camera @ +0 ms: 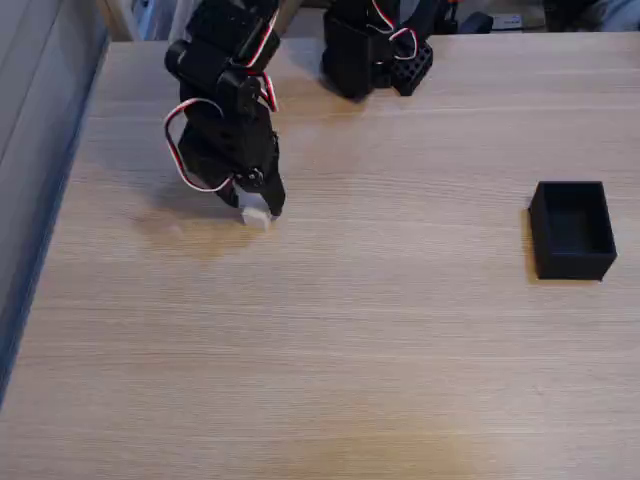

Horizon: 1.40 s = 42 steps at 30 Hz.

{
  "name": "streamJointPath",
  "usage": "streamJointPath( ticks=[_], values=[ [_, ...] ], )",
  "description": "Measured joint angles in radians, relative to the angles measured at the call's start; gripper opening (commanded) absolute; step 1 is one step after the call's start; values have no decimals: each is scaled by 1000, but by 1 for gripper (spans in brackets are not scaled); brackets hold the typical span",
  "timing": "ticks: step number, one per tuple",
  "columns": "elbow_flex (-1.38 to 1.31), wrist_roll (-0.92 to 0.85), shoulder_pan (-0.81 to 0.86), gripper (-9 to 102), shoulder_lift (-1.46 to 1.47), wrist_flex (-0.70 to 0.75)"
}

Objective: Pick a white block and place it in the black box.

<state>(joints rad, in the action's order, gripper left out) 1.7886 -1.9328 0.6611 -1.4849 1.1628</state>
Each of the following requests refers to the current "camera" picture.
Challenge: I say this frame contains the white block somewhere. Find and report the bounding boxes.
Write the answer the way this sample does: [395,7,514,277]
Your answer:
[240,191,274,232]

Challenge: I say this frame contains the black open box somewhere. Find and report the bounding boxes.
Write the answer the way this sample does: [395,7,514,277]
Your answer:
[528,180,619,281]

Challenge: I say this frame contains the pale leaning boards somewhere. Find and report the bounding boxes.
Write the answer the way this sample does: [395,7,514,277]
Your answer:
[132,0,194,42]

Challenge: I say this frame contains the light wooden beam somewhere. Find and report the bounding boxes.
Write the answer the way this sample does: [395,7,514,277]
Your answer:
[94,0,138,42]

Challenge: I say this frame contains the small black object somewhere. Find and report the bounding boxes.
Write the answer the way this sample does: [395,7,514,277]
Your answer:
[459,11,496,35]

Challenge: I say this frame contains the blue fabric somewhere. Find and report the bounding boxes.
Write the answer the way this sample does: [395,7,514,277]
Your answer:
[593,0,640,33]

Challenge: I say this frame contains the white red gripper cable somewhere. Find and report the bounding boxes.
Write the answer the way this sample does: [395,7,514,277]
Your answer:
[163,98,236,194]

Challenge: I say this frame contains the white red wrist cable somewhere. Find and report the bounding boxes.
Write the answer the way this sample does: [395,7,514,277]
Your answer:
[244,8,281,113]

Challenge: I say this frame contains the white red base cable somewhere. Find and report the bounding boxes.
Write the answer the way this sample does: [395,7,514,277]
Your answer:
[365,0,419,57]

